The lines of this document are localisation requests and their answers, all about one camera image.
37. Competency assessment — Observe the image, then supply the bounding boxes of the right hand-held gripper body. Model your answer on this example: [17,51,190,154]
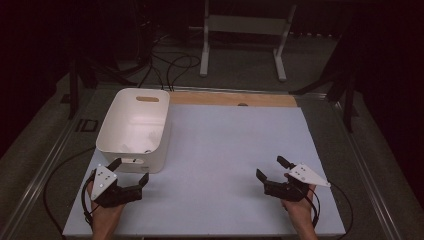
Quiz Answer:
[263,162,332,203]

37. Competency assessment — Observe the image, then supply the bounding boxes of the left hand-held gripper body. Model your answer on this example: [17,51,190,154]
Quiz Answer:
[90,164,144,209]

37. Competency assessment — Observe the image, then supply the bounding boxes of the white plastic bin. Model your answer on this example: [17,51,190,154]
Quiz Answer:
[95,87,172,174]

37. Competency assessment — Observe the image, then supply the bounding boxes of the person's left hand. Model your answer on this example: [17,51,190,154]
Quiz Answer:
[87,181,126,240]

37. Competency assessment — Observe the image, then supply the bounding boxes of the person's right hand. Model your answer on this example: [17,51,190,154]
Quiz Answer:
[282,185,320,240]

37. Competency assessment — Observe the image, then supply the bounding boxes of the black floor plate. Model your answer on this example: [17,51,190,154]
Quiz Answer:
[74,118,100,133]

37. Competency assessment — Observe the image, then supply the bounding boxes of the light blue table mat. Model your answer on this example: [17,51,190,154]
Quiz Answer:
[62,103,347,238]

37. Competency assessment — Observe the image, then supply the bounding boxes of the black stand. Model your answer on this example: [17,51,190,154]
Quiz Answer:
[68,54,138,120]
[289,66,359,134]

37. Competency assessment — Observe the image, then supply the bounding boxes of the white metal stand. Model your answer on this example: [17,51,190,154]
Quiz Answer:
[198,0,298,83]

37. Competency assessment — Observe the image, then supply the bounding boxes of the left hand-held gripper cable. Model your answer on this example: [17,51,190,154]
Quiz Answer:
[42,146,99,238]

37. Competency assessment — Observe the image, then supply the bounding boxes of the hand-held gripper cable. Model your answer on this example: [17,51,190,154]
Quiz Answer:
[304,181,354,239]
[42,146,99,238]

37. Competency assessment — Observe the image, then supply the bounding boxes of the right hand-held gripper cable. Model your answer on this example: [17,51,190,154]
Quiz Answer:
[304,181,354,239]

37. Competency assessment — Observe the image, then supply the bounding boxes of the metal floor rail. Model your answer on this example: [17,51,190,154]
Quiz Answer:
[0,87,101,240]
[328,94,406,240]

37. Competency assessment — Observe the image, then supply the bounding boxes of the black floor cables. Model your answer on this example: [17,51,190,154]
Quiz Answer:
[138,33,202,92]

